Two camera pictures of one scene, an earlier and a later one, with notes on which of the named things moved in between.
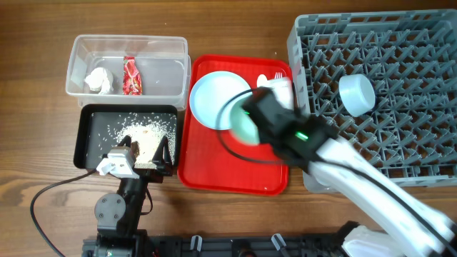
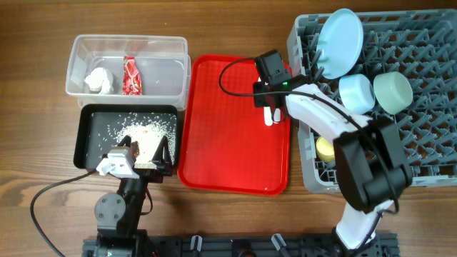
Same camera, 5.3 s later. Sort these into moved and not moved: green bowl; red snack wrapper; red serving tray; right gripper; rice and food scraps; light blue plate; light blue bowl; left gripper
Moved: light blue plate; green bowl; right gripper
Not moved: left gripper; red serving tray; red snack wrapper; rice and food scraps; light blue bowl
